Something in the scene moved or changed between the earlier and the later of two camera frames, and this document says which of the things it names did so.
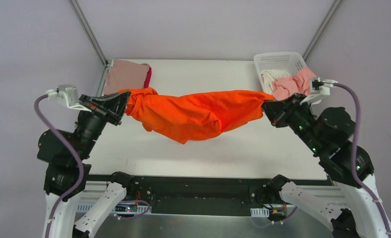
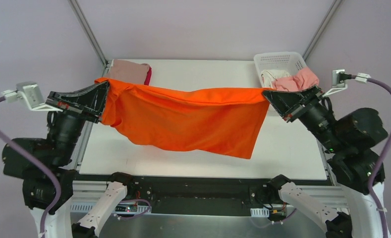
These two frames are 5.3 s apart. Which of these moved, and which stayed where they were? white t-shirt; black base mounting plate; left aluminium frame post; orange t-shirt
Moved: orange t-shirt
Stayed: black base mounting plate; white t-shirt; left aluminium frame post
